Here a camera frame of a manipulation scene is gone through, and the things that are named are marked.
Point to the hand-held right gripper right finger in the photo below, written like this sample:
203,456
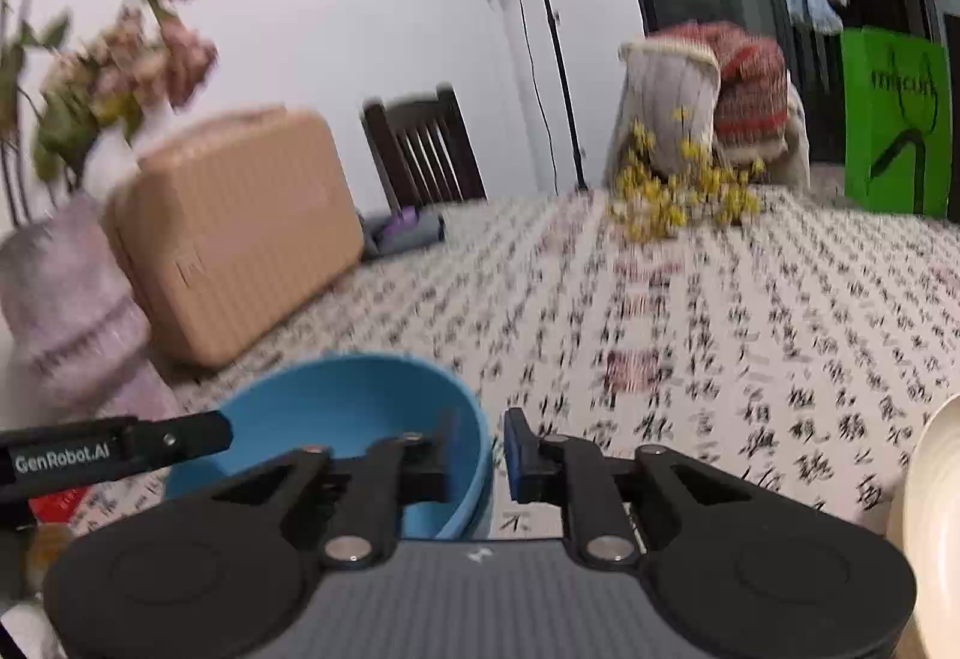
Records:
516,453

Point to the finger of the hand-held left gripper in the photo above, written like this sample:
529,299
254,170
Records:
187,435

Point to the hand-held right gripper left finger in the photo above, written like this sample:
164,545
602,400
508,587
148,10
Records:
448,456

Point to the blue bowl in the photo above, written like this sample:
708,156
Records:
337,397

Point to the cream ridged plate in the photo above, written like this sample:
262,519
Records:
937,516

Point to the red packet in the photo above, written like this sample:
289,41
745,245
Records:
60,505

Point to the pink knitted vase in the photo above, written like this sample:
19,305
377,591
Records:
67,314

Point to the peach ribbed suitcase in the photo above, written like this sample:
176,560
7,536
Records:
240,232

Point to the grey purple folded cloth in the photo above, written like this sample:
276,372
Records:
409,235

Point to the yellow blossom branches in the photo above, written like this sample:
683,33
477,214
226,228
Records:
660,202

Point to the dark wooden chair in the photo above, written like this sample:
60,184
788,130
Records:
412,104

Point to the red patterned blanket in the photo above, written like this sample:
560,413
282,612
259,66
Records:
750,97

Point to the green paper bag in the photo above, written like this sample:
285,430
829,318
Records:
870,119

